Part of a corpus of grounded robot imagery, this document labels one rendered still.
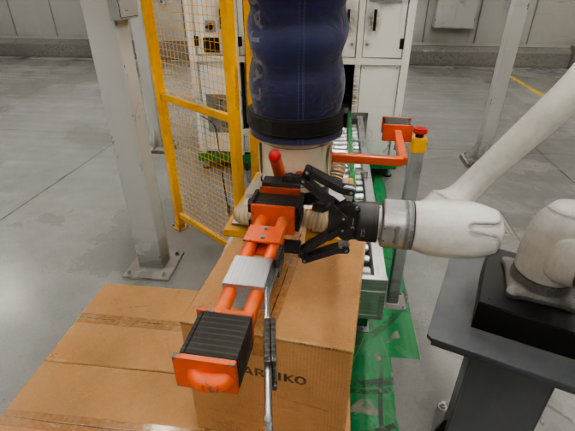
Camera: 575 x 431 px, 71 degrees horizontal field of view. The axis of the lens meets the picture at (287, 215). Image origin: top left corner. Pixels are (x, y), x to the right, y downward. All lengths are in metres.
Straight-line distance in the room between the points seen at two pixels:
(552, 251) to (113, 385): 1.31
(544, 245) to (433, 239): 0.56
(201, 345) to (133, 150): 1.98
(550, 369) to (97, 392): 1.28
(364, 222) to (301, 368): 0.40
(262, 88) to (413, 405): 1.58
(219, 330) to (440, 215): 0.42
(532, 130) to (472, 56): 9.59
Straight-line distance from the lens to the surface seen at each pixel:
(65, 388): 1.51
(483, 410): 1.63
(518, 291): 1.33
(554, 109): 0.88
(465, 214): 0.75
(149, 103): 4.68
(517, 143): 0.90
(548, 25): 11.01
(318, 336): 0.93
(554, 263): 1.26
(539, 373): 1.29
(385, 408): 2.02
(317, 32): 0.85
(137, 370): 1.47
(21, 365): 2.48
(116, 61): 2.29
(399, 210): 0.73
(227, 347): 0.49
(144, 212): 2.57
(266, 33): 0.86
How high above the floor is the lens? 1.62
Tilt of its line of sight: 30 degrees down
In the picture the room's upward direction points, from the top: straight up
